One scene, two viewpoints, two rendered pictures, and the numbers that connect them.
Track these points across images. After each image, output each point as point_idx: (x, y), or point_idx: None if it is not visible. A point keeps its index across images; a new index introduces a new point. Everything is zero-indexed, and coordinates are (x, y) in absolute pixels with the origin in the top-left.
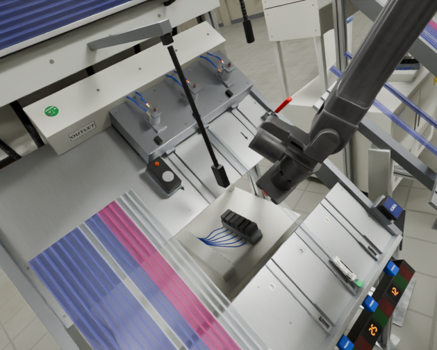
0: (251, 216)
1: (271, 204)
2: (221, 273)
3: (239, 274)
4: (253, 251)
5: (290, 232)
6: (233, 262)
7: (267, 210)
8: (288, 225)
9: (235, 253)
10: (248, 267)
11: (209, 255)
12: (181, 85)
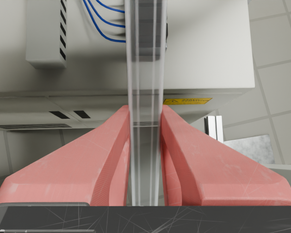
0: (190, 0)
1: (242, 15)
2: (27, 59)
3: (65, 79)
4: (122, 66)
5: (209, 92)
6: (77, 50)
7: (224, 21)
8: (217, 83)
9: (98, 38)
10: (89, 82)
11: (43, 4)
12: None
